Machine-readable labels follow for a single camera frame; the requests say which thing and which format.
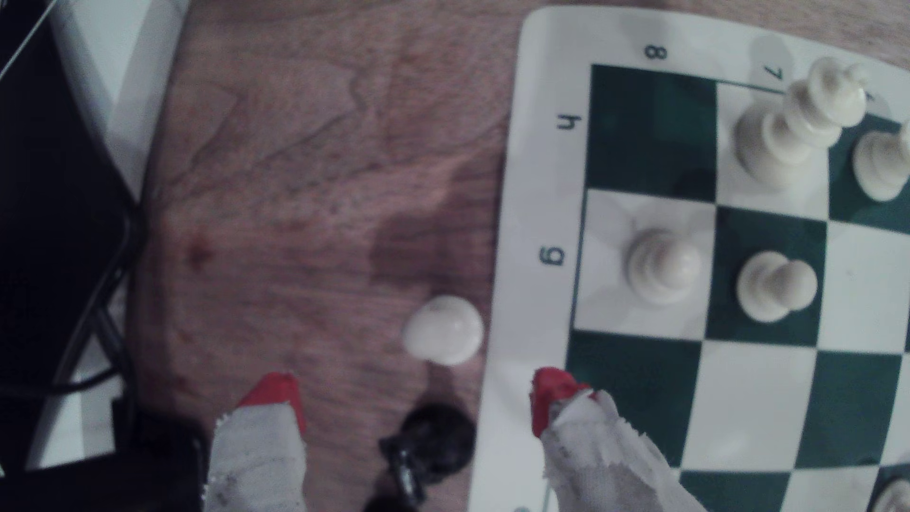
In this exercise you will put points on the green white chess mat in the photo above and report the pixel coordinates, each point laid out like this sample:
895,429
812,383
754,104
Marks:
753,398

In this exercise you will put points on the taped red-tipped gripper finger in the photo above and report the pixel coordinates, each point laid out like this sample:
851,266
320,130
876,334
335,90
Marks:
256,462
597,469

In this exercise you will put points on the white flat panel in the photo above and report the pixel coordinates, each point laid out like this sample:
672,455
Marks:
121,64

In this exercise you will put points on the black knight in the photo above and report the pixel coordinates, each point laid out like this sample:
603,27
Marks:
434,441

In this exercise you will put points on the white king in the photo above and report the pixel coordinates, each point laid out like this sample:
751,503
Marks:
782,135

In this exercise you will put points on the white rook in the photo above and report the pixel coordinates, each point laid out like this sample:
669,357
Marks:
881,167

